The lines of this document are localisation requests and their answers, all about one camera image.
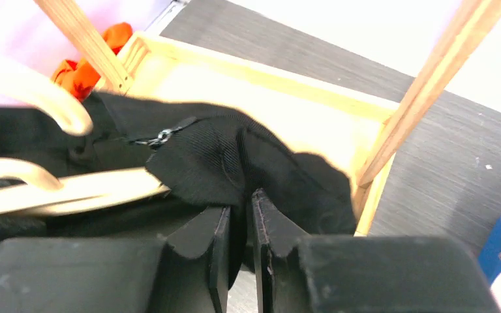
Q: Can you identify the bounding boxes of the blue plastic bin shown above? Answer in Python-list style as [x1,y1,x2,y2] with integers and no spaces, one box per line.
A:
[478,217,501,284]

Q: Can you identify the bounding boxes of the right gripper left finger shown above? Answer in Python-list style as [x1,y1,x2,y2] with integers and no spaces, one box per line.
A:
[147,207,230,313]

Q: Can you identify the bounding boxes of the wooden hanger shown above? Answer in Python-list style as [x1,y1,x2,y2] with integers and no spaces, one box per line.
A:
[0,57,169,216]

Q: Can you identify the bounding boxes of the black garment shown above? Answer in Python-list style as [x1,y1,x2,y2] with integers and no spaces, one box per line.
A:
[0,92,357,283]

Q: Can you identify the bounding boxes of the orange cloth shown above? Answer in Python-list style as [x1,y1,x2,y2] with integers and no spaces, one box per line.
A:
[50,22,133,102]

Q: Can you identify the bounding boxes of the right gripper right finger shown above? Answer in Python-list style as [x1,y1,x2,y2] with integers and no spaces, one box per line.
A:
[250,189,311,313]

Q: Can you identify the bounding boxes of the wooden clothes rack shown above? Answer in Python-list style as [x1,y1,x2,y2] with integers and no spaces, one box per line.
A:
[38,1,501,236]

